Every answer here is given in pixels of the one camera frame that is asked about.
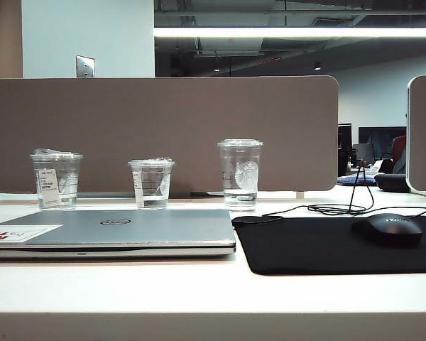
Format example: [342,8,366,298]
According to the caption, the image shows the blue cloth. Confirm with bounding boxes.
[338,173,377,186]

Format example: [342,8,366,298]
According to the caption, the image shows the white ceiling light strip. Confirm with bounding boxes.
[153,26,426,38]

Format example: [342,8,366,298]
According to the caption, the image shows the small clear cup narrow label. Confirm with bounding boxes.
[127,156,176,210]

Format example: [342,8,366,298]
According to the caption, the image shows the black computer mouse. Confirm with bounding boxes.
[351,213,423,246]

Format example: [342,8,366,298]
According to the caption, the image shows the black mouse pad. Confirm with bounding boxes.
[231,214,426,276]

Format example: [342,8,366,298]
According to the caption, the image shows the black pouch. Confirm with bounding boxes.
[373,173,411,193]

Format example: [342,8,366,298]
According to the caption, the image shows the metal wall switch plate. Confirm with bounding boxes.
[75,55,95,78]

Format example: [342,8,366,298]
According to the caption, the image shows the black mouse cable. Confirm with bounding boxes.
[232,159,426,224]

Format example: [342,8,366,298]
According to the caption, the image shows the person in red top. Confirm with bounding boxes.
[391,134,408,175]

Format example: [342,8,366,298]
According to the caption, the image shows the wide brown desk divider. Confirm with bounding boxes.
[0,75,340,199]

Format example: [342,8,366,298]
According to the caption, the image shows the clear cup with wide label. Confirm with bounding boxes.
[29,148,84,211]

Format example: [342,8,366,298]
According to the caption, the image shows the silver laptop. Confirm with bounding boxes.
[0,208,236,260]

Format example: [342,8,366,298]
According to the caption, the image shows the tall clear cup mermaid logo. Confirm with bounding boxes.
[217,139,264,213]

